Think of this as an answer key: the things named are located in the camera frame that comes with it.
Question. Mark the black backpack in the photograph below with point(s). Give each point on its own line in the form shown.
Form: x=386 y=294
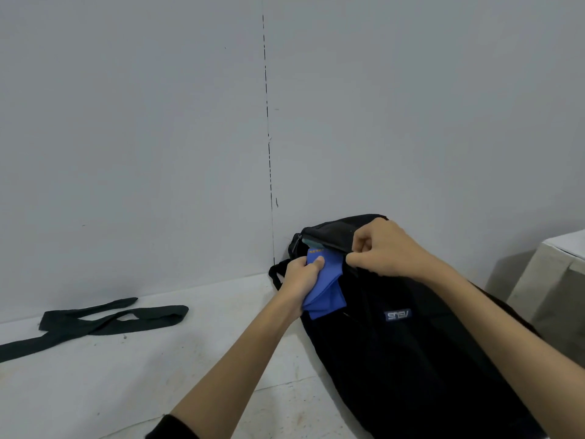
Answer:
x=402 y=352

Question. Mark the person's left forearm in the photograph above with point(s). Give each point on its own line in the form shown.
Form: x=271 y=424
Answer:
x=228 y=379

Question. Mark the person's left thumb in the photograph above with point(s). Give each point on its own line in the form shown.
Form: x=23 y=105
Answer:
x=315 y=266

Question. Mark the person's right forearm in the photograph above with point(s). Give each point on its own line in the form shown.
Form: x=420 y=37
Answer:
x=512 y=342

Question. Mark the person's left hand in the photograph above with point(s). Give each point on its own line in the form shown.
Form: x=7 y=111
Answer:
x=297 y=278

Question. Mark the blue cloth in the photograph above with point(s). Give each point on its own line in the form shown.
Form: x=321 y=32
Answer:
x=325 y=288

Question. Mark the person's right hand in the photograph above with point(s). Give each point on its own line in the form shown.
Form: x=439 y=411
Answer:
x=388 y=249

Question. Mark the person's right thumb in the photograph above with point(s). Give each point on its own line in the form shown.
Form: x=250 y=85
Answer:
x=361 y=260

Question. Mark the white box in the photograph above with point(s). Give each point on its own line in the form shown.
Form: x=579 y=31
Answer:
x=553 y=292

